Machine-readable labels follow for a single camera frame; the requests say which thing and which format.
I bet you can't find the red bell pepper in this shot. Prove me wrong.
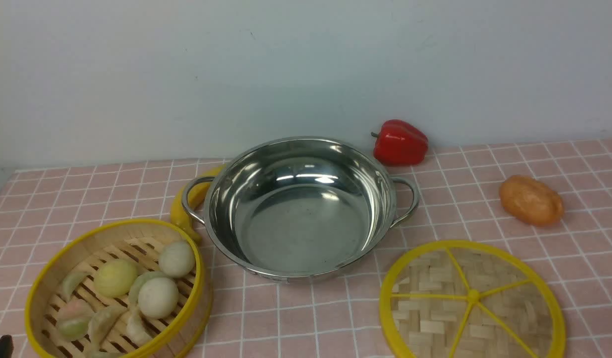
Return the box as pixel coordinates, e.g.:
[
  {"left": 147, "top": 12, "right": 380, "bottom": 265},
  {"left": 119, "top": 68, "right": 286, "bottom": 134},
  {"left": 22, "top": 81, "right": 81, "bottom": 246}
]
[{"left": 371, "top": 119, "right": 429, "bottom": 167}]

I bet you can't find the yellow bamboo steamer basket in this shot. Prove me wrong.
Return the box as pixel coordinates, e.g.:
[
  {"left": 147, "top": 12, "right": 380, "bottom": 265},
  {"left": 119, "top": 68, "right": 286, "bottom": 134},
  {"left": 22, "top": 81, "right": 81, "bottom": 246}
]
[{"left": 25, "top": 218, "right": 213, "bottom": 358}]

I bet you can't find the pale folded dumpling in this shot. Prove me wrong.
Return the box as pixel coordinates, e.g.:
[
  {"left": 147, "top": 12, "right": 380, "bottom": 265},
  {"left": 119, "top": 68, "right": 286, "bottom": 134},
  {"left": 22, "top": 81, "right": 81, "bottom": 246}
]
[{"left": 87, "top": 304, "right": 128, "bottom": 352}]

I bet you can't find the stainless steel pot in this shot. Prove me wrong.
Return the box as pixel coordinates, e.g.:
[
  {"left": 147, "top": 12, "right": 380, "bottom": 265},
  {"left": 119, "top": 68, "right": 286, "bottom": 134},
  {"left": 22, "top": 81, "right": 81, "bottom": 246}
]
[{"left": 181, "top": 136, "right": 420, "bottom": 283}]

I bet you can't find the white round bun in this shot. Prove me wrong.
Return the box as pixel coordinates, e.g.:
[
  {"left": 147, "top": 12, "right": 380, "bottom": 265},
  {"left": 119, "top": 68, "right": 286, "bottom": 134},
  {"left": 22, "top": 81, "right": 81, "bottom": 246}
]
[
  {"left": 158, "top": 240, "right": 196, "bottom": 278},
  {"left": 138, "top": 277, "right": 179, "bottom": 319}
]

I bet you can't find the yellow banana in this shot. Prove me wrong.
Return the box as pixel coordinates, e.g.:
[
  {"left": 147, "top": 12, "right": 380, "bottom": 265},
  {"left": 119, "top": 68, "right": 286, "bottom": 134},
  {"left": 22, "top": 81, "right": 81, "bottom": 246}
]
[{"left": 170, "top": 179, "right": 211, "bottom": 243}]

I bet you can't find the tip left gripper black finger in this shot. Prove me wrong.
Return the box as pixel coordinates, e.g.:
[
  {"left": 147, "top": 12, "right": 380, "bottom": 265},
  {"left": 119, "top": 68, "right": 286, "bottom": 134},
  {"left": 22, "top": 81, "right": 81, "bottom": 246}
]
[{"left": 0, "top": 335, "right": 13, "bottom": 358}]

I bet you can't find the yellow woven bamboo steamer lid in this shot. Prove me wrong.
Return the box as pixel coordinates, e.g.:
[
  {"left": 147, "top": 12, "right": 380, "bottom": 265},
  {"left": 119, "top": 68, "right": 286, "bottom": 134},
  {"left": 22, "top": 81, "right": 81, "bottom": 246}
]
[{"left": 379, "top": 241, "right": 566, "bottom": 358}]

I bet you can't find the brown potato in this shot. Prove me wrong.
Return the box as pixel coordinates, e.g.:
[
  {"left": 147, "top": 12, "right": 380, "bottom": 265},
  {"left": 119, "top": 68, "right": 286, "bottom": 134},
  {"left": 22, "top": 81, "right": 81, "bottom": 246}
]
[{"left": 499, "top": 175, "right": 565, "bottom": 227}]

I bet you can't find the pink green dumpling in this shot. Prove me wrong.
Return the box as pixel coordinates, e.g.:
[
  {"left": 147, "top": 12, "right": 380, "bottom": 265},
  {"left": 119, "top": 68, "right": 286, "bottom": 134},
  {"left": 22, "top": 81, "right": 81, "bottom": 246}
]
[{"left": 56, "top": 298, "right": 94, "bottom": 342}]

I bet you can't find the white round bun lower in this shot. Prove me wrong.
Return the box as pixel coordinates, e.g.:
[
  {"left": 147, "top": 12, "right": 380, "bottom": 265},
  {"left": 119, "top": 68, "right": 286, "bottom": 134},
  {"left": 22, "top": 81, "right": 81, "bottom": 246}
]
[{"left": 138, "top": 277, "right": 179, "bottom": 319}]

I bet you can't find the pink checkered tablecloth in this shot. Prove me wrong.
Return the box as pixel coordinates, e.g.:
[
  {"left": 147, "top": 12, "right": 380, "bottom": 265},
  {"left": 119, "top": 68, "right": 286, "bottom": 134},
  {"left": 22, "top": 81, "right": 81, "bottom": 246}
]
[{"left": 0, "top": 140, "right": 612, "bottom": 358}]

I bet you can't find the white round bun upper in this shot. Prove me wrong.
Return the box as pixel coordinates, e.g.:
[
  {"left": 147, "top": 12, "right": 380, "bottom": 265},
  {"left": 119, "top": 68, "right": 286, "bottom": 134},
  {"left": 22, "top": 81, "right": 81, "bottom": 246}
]
[{"left": 158, "top": 240, "right": 196, "bottom": 278}]

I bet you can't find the yellowish round bun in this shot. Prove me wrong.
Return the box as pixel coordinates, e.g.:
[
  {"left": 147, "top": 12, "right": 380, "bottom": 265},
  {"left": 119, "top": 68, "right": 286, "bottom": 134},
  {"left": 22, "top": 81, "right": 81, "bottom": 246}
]
[{"left": 93, "top": 259, "right": 138, "bottom": 298}]

